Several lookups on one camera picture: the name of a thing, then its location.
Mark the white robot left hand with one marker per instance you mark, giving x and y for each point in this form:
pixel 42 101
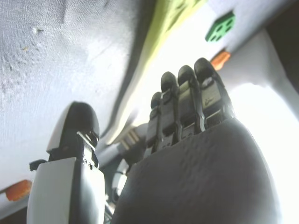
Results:
pixel 198 177

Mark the long leek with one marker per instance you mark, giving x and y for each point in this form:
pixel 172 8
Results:
pixel 168 21

